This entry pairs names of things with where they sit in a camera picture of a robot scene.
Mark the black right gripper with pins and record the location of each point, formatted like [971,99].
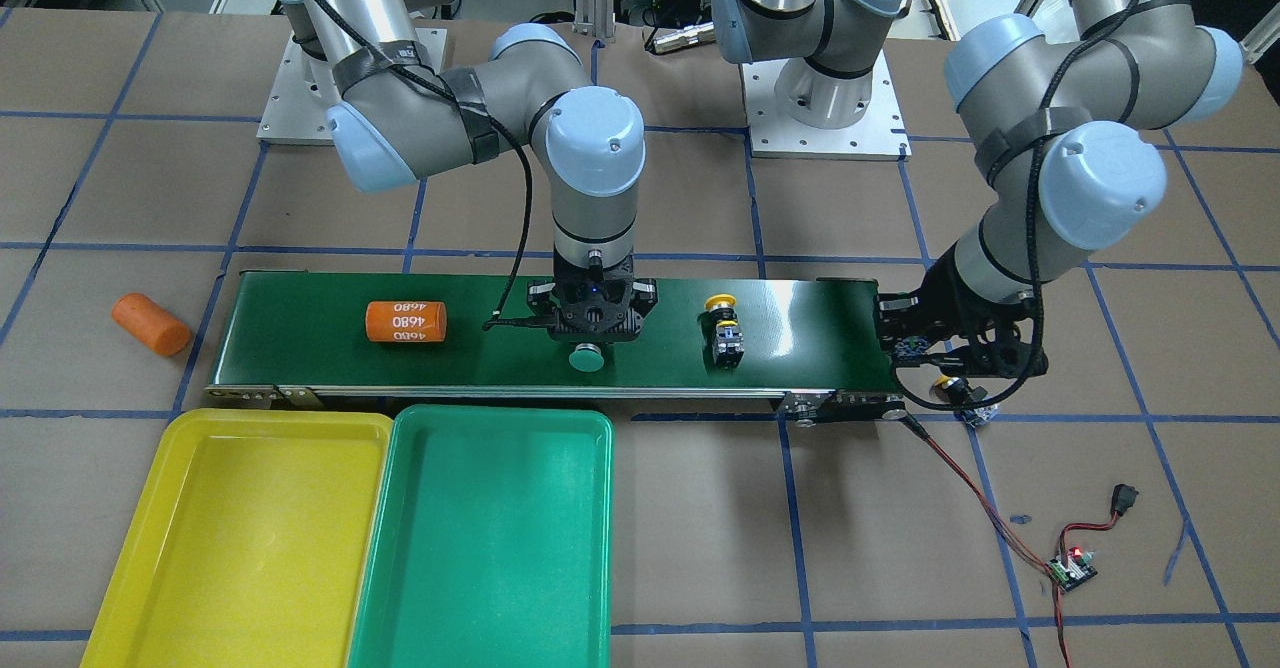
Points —
[541,298]

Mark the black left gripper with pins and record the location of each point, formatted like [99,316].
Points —
[937,300]

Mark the green push button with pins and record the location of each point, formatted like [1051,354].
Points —
[587,357]
[911,351]

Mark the yellow push button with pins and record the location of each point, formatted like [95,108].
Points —
[725,340]
[956,391]

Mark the orange cylinder with 4680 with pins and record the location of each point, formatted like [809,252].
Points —
[404,321]

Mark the plain orange cylinder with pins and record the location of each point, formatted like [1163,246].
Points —
[148,322]

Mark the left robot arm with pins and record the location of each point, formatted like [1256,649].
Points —
[1056,130]

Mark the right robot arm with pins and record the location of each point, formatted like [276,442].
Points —
[397,120]

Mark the green conveyor belt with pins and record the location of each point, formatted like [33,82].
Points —
[811,347]

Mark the small motor controller board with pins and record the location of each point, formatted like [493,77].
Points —
[1072,567]

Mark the green plastic tray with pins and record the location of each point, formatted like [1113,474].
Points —
[492,546]

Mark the yellow plastic tray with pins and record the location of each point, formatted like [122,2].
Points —
[248,544]

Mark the black rocker switch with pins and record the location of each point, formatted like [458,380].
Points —
[1123,498]

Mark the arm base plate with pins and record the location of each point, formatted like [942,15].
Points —
[795,113]
[302,93]

